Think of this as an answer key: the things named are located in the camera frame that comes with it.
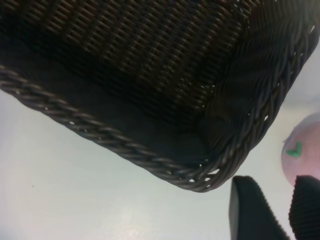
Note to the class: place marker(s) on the dark brown wicker basket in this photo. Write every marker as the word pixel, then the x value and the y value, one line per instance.
pixel 125 62

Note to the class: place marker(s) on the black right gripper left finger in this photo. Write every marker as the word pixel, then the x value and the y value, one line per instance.
pixel 250 220

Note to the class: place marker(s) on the pink toy peach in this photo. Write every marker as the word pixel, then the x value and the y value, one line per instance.
pixel 310 160

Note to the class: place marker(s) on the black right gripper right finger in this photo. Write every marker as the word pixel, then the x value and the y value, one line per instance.
pixel 307 212

